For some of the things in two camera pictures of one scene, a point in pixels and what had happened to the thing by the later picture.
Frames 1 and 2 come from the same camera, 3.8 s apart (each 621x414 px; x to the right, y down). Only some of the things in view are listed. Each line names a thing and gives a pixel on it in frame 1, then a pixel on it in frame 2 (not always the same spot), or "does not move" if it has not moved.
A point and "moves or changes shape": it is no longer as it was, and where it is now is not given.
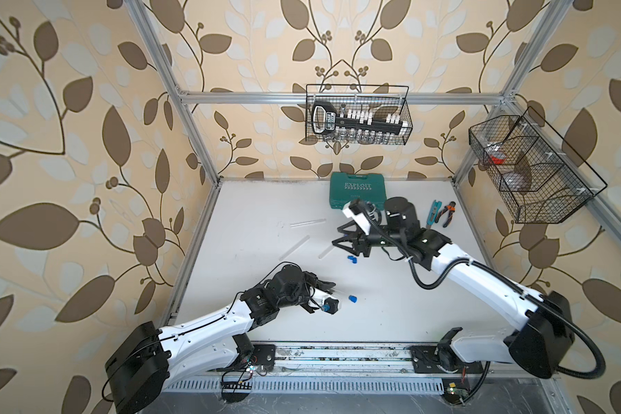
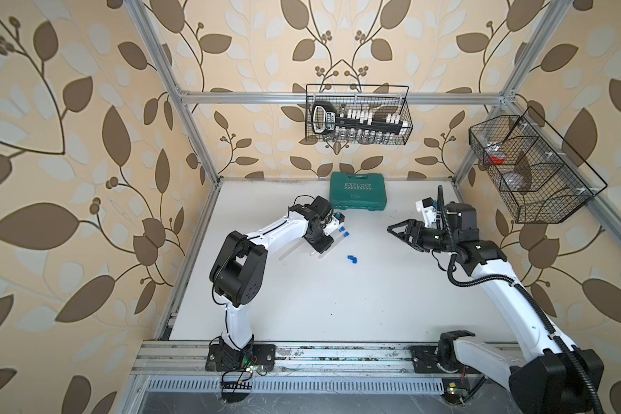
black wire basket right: x=543 y=180 does not move
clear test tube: x=325 y=251 moves or changes shape
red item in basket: x=496 y=160 does not move
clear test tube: x=330 y=305 to x=332 y=246
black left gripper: x=313 y=281 to x=326 y=243
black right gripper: x=358 y=241 to x=418 y=228
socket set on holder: x=355 y=122 does not move
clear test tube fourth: x=298 y=243 does not move
